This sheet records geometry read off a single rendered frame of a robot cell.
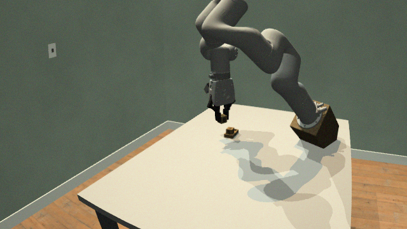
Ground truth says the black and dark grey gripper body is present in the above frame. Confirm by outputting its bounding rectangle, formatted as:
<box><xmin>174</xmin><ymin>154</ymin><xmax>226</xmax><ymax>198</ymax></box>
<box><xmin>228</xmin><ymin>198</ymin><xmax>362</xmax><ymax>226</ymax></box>
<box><xmin>209</xmin><ymin>78</ymin><xmax>235</xmax><ymax>106</ymax></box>

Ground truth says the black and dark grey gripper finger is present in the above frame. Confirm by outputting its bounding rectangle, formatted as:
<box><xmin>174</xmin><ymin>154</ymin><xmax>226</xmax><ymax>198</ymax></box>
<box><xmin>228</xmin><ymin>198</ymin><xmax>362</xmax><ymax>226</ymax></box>
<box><xmin>223</xmin><ymin>101</ymin><xmax>235</xmax><ymax>120</ymax></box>
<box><xmin>207</xmin><ymin>95</ymin><xmax>221</xmax><ymax>122</ymax></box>

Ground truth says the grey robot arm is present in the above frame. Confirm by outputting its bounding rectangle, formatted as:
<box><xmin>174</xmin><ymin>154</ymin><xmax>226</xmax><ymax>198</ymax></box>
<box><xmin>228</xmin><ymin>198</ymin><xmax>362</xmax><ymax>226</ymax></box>
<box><xmin>195</xmin><ymin>0</ymin><xmax>328</xmax><ymax>129</ymax></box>

